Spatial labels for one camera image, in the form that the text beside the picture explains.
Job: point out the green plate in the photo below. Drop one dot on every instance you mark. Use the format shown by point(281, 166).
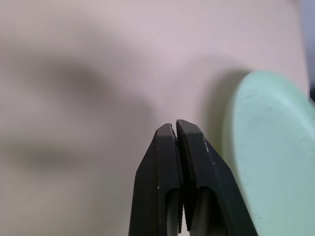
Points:
point(273, 152)

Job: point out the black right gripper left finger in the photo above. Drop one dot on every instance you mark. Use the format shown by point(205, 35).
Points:
point(152, 172)

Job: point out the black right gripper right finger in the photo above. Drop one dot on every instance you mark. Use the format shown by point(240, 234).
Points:
point(209, 177)

